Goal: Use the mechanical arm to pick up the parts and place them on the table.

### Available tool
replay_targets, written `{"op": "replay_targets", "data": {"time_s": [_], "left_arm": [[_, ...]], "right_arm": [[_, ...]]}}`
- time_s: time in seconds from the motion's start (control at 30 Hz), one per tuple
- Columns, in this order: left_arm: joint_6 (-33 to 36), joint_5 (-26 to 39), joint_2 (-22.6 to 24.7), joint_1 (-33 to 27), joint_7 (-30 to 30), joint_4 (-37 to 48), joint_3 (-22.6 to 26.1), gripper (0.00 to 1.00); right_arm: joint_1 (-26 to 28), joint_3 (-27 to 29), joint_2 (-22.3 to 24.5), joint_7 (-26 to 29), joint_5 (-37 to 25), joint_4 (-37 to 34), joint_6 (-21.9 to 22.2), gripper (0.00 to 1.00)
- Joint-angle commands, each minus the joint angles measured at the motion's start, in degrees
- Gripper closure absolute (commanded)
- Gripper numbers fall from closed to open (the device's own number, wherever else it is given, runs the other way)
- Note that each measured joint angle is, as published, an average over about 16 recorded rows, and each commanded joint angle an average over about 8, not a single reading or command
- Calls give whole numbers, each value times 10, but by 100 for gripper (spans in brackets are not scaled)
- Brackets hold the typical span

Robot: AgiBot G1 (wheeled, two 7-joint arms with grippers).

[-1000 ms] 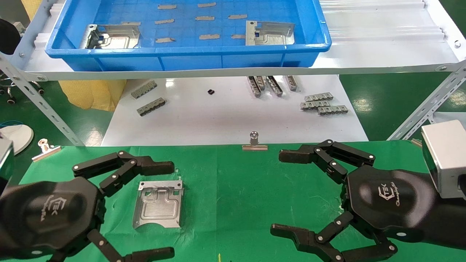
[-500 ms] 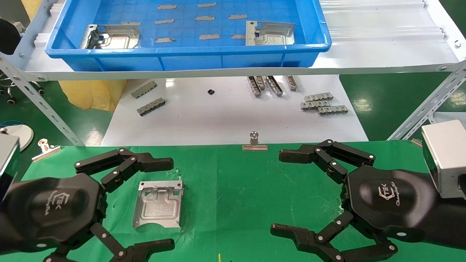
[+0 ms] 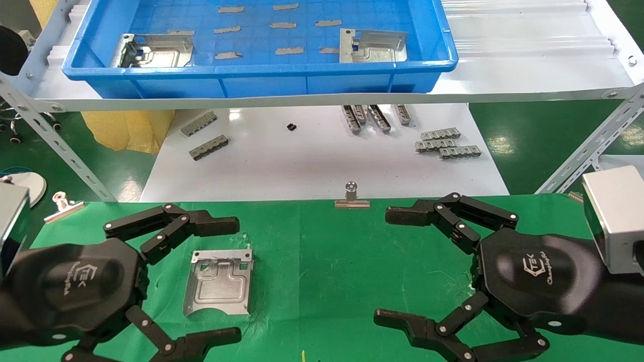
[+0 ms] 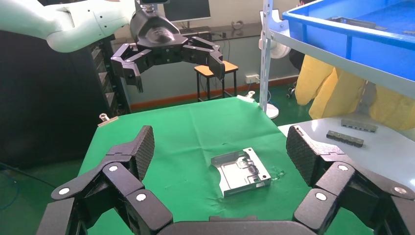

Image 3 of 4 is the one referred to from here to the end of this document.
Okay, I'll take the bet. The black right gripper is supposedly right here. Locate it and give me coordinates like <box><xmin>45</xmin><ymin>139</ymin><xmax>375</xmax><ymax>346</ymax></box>
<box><xmin>373</xmin><ymin>193</ymin><xmax>604</xmax><ymax>362</ymax></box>

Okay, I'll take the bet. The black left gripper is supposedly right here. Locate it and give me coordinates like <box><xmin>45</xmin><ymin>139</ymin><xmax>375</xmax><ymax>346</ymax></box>
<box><xmin>8</xmin><ymin>203</ymin><xmax>242</xmax><ymax>362</ymax></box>

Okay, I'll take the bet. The stamped metal plate part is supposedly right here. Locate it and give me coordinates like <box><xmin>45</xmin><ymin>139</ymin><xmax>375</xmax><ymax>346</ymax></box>
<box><xmin>183</xmin><ymin>248</ymin><xmax>254</xmax><ymax>316</ymax></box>
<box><xmin>339</xmin><ymin>28</ymin><xmax>408</xmax><ymax>64</ymax></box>

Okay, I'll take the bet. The silver binder clip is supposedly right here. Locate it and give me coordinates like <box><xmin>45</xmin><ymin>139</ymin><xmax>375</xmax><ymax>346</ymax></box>
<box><xmin>335</xmin><ymin>182</ymin><xmax>371</xmax><ymax>209</ymax></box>
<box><xmin>44</xmin><ymin>192</ymin><xmax>85</xmax><ymax>223</ymax></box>

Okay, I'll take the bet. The green table cloth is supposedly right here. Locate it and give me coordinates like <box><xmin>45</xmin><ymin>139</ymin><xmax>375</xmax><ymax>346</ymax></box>
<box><xmin>0</xmin><ymin>195</ymin><xmax>644</xmax><ymax>362</ymax></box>

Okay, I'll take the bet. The yellow woven sack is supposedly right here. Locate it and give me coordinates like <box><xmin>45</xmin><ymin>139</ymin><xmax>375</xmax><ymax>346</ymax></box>
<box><xmin>80</xmin><ymin>110</ymin><xmax>176</xmax><ymax>153</ymax></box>

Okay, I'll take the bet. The grey perforated angle strut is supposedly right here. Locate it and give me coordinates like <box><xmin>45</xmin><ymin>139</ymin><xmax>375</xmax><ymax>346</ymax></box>
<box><xmin>535</xmin><ymin>83</ymin><xmax>644</xmax><ymax>195</ymax></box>
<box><xmin>0</xmin><ymin>75</ymin><xmax>118</xmax><ymax>203</ymax></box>

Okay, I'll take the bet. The white round disc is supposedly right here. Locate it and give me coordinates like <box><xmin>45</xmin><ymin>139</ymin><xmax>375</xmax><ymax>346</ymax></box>
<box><xmin>0</xmin><ymin>171</ymin><xmax>47</xmax><ymax>208</ymax></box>

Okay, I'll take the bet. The blue plastic tray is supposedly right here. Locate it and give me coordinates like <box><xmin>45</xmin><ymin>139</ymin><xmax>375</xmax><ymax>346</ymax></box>
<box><xmin>62</xmin><ymin>0</ymin><xmax>459</xmax><ymax>99</ymax></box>

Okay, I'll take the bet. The white flat panel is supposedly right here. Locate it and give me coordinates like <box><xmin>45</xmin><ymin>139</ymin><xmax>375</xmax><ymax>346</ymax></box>
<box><xmin>596</xmin><ymin>155</ymin><xmax>644</xmax><ymax>175</ymax></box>

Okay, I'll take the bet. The stamped metal plate with cutout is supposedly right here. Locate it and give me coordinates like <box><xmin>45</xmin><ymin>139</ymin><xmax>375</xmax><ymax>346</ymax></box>
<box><xmin>110</xmin><ymin>33</ymin><xmax>194</xmax><ymax>68</ymax></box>

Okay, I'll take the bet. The white corrugated shelf board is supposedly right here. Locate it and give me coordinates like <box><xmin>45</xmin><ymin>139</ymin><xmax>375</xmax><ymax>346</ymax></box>
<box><xmin>30</xmin><ymin>0</ymin><xmax>635</xmax><ymax>112</ymax></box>

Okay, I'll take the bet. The black office chair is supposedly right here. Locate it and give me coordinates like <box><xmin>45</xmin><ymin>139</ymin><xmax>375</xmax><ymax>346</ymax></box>
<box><xmin>0</xmin><ymin>25</ymin><xmax>62</xmax><ymax>145</ymax></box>

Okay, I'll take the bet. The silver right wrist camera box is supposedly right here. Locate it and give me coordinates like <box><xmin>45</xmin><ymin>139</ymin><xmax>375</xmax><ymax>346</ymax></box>
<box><xmin>582</xmin><ymin>166</ymin><xmax>644</xmax><ymax>276</ymax></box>

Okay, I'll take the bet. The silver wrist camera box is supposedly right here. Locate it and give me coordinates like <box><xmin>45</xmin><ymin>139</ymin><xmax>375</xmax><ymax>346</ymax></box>
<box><xmin>0</xmin><ymin>181</ymin><xmax>31</xmax><ymax>281</ymax></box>
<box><xmin>582</xmin><ymin>166</ymin><xmax>644</xmax><ymax>276</ymax></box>

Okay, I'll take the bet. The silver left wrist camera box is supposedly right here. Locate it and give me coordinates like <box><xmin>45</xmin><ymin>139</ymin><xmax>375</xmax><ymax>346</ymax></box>
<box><xmin>0</xmin><ymin>181</ymin><xmax>31</xmax><ymax>281</ymax></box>

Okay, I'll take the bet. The metal shelf side rail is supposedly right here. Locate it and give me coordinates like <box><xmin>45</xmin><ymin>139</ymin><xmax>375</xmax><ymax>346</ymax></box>
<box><xmin>14</xmin><ymin>0</ymin><xmax>94</xmax><ymax>81</ymax></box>

